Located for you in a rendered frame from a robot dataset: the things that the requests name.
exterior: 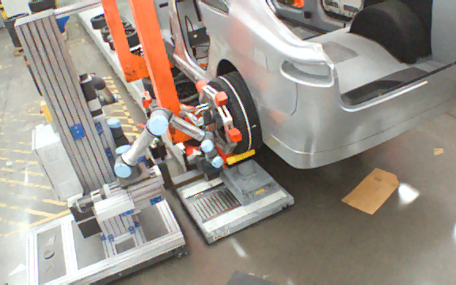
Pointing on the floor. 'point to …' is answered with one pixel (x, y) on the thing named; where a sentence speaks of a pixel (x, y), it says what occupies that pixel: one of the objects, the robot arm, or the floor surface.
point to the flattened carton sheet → (372, 191)
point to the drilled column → (165, 176)
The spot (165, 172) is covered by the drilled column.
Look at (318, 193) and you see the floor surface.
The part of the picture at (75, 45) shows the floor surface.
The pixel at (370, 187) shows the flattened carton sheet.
